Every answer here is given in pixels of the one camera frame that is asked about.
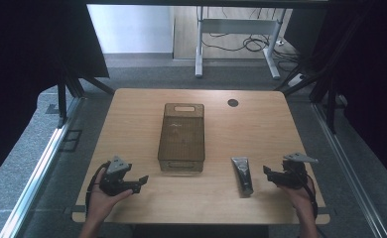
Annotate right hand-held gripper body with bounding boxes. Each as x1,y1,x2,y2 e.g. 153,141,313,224
270,152,320,190

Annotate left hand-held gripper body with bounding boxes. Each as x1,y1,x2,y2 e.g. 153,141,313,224
98,155,142,197

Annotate grey squeeze tube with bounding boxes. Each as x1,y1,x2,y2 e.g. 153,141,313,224
230,156,255,196

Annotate transparent brown plastic basket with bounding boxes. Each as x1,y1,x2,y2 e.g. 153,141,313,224
157,102,206,174

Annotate person's left hand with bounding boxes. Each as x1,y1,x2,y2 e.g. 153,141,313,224
86,168,134,226

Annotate person's right hand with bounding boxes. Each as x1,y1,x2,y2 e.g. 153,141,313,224
277,175,317,223

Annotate black metal stand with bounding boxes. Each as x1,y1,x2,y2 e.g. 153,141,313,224
56,62,116,129
273,62,338,135

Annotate white power strip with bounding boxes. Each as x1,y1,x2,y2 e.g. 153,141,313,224
287,72,306,88

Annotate black curtain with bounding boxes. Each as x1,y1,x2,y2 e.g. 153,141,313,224
0,0,110,191
284,0,387,184

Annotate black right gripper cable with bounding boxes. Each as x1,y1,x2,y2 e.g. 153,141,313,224
289,162,319,220

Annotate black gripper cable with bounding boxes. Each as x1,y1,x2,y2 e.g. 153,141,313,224
84,161,111,219
289,162,319,220

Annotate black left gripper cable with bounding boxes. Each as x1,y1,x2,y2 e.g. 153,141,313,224
84,161,111,219

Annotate aluminium rail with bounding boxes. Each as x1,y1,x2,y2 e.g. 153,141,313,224
312,102,387,238
0,95,83,238

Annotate black floor cables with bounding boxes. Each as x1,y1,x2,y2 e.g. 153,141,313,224
200,7,302,72

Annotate white metal desk frame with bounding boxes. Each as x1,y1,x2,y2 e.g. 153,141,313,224
194,5,288,80

